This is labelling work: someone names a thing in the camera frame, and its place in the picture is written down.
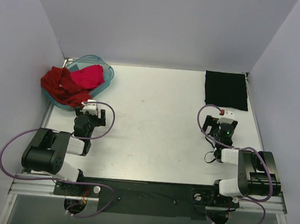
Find bright pink-red t shirt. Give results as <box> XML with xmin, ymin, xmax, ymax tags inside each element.
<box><xmin>70</xmin><ymin>64</ymin><xmax>105</xmax><ymax>91</ymax></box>

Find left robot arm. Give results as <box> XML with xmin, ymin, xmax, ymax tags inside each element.
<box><xmin>21</xmin><ymin>107</ymin><xmax>106</xmax><ymax>196</ymax></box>

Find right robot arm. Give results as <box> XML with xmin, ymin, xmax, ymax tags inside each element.
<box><xmin>202</xmin><ymin>115</ymin><xmax>281</xmax><ymax>205</ymax></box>

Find folded black t shirt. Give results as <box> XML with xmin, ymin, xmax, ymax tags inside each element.
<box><xmin>204</xmin><ymin>70</ymin><xmax>248</xmax><ymax>111</ymax></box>

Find dark red t shirt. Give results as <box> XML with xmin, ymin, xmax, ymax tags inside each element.
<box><xmin>40</xmin><ymin>67</ymin><xmax>91</xmax><ymax>108</ymax></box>

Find blue plastic tub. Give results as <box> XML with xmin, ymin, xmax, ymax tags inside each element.
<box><xmin>41</xmin><ymin>55</ymin><xmax>114</xmax><ymax>111</ymax></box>

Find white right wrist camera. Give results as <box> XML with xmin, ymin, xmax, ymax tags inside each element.
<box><xmin>217</xmin><ymin>109</ymin><xmax>235</xmax><ymax>124</ymax></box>

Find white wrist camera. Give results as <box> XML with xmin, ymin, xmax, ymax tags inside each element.
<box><xmin>81</xmin><ymin>99</ymin><xmax>98</xmax><ymax>116</ymax></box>
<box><xmin>217</xmin><ymin>109</ymin><xmax>235</xmax><ymax>124</ymax></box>

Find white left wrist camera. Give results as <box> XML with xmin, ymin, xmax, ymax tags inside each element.
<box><xmin>81</xmin><ymin>99</ymin><xmax>98</xmax><ymax>116</ymax></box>

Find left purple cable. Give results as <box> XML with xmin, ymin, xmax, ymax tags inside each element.
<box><xmin>0</xmin><ymin>94</ymin><xmax>122</xmax><ymax>220</ymax></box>

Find purple cable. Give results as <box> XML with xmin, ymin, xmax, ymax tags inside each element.
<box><xmin>0</xmin><ymin>94</ymin><xmax>122</xmax><ymax>220</ymax></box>
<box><xmin>189</xmin><ymin>103</ymin><xmax>282</xmax><ymax>224</ymax></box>

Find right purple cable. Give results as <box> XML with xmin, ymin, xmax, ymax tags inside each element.
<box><xmin>189</xmin><ymin>103</ymin><xmax>282</xmax><ymax>224</ymax></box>

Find aluminium frame rail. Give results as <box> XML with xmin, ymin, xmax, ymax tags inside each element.
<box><xmin>8</xmin><ymin>173</ymin><xmax>55</xmax><ymax>197</ymax></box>

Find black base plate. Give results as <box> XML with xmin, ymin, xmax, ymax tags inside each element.
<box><xmin>53</xmin><ymin>177</ymin><xmax>239</xmax><ymax>220</ymax></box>

